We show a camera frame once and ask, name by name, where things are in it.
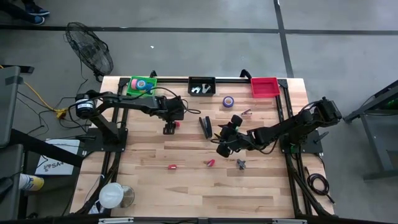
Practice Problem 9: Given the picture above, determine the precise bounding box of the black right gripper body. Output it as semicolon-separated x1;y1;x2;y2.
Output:
216;114;253;158

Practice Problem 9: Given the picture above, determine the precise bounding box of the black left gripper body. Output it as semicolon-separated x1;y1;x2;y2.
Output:
154;95;187;123

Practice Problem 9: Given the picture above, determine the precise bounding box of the black stapler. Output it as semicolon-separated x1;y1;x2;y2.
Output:
198;116;213;139

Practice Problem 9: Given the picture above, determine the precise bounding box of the blue tape roll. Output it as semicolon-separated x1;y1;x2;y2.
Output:
136;79;155;95

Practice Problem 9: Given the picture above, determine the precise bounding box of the red plastic basket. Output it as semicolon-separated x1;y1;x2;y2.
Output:
250;77;281;98

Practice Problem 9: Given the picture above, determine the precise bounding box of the green plastic basket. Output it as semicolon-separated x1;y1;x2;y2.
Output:
126;76;158;99

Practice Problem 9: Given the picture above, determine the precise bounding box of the black plastic basket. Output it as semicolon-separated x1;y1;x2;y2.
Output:
188;76;216;96

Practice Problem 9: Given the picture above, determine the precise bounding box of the silver aluminium bar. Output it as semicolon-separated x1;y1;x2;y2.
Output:
272;218;307;224
98;217;134;224

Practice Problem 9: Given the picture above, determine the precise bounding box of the black floor fan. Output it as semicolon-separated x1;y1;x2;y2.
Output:
64;21;114;78

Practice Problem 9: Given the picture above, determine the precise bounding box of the white printed board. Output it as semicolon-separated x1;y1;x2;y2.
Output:
34;139;81;176

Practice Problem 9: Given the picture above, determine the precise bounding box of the black diagonal beam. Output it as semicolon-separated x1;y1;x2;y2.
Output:
11;128;85;168

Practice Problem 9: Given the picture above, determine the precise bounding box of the white yellow spray can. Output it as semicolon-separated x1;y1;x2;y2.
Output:
18;173;45;192

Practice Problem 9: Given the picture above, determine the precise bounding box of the grey side table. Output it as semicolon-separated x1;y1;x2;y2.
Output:
0;65;35;149
0;143;25;221

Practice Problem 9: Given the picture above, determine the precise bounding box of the person's shoe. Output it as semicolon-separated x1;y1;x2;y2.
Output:
25;3;50;17
30;14;46;26

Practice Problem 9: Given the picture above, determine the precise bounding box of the black table frame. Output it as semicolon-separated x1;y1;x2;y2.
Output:
74;70;336;224

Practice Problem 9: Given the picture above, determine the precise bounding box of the black coiled cable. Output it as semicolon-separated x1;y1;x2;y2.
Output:
306;166;336;205

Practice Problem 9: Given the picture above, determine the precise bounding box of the white lamp cable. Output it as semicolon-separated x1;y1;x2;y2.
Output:
88;174;105;215

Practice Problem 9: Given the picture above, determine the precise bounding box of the yellow extension cable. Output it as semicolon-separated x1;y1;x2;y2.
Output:
0;63;68;119

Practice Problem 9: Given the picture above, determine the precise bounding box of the grey metal desk frame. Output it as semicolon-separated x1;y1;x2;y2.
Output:
343;79;398;181

